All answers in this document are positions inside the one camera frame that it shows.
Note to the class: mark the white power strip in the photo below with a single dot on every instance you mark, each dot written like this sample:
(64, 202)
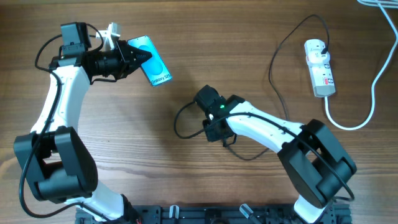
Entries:
(321, 76)

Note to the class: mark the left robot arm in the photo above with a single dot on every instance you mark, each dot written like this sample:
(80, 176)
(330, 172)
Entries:
(55, 163)

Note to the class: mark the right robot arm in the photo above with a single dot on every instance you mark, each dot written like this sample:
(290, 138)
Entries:
(313, 158)

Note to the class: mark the white USB charger plug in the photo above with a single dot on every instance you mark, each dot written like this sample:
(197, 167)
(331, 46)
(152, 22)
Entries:
(316, 57)

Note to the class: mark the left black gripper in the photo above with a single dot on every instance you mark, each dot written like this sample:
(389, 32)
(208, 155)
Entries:
(125, 59)

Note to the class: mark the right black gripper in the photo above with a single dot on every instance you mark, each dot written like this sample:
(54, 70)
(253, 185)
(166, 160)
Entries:
(212, 132)

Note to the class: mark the cyan screen smartphone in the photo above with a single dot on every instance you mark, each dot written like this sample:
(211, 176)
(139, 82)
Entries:
(155, 69)

